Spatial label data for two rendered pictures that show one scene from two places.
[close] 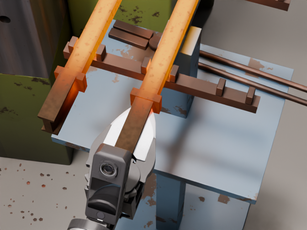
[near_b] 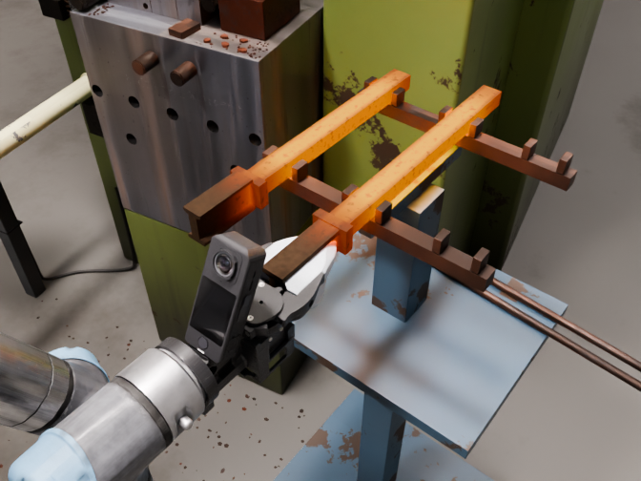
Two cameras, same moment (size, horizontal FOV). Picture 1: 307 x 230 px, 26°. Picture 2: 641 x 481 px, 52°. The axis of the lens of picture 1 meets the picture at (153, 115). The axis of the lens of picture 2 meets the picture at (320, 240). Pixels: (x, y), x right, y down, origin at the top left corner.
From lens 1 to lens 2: 40 cm
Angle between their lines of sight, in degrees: 20
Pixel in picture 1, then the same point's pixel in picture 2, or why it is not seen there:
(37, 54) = (264, 227)
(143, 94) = (329, 219)
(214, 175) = (419, 401)
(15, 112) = not seen: hidden behind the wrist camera
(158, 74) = (360, 204)
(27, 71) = not seen: hidden behind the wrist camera
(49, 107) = (202, 201)
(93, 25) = (302, 140)
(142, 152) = (299, 283)
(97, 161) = (214, 249)
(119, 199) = (230, 319)
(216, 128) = (441, 345)
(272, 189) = not seen: outside the picture
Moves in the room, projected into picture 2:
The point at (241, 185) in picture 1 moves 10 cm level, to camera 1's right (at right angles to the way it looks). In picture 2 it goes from (453, 425) to (534, 449)
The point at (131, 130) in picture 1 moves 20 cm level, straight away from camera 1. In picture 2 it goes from (295, 253) to (343, 140)
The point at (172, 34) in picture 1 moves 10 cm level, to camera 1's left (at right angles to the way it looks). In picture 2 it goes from (398, 169) to (317, 152)
